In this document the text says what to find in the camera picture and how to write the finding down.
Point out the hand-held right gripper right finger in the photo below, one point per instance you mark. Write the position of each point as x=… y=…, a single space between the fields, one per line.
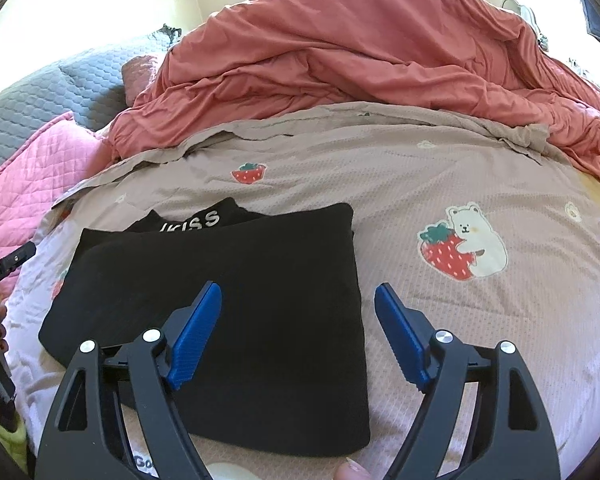
x=400 y=340

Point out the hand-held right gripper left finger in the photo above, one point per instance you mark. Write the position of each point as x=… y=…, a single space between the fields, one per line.
x=195 y=340

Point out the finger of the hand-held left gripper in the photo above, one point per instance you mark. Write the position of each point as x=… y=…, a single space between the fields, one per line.
x=17 y=259

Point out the black sweater with orange cuffs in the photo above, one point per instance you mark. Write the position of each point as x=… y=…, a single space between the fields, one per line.
x=280 y=310

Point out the person's right hand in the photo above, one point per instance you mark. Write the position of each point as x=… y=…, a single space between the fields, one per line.
x=352 y=470

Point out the green garment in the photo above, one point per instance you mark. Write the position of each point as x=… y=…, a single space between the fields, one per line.
x=10 y=440

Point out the pink quilted blanket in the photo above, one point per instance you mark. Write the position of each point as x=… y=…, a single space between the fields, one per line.
x=30 y=160

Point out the beige strawberry print blanket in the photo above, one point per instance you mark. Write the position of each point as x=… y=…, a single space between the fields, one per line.
x=430 y=185

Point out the grey quilted cover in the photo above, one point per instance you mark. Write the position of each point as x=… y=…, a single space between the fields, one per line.
x=45 y=95

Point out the pink sequin pillow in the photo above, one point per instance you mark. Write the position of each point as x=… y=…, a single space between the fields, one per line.
x=140 y=75

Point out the coral duvet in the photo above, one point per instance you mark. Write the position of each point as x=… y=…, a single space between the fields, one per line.
x=355 y=50

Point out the white round object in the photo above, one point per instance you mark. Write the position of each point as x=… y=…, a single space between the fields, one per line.
x=520 y=10

